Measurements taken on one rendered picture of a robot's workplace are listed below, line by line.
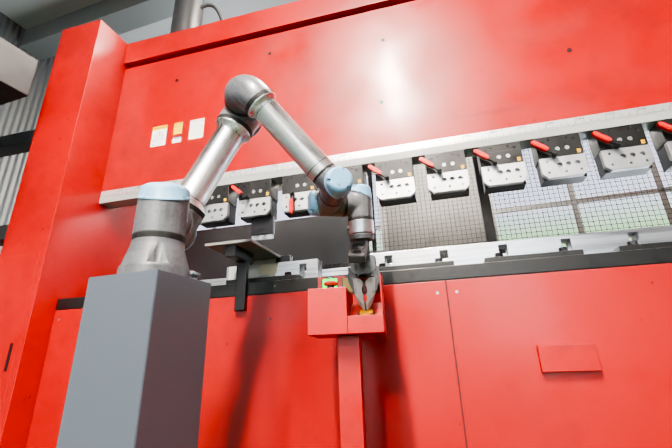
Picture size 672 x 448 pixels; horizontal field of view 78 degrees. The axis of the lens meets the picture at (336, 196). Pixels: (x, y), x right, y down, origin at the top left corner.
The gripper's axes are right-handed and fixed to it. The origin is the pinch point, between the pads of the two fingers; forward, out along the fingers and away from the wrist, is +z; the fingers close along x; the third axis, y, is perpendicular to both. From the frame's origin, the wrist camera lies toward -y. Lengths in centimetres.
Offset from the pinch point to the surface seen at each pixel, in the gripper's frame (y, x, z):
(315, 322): -6.6, 12.9, 3.9
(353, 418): -3.7, 4.5, 27.2
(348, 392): -3.2, 5.5, 21.3
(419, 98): 39, -25, -84
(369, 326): -6.8, -1.2, 5.4
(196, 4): 73, 96, -183
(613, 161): 27, -86, -45
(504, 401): 16.5, -36.5, 27.5
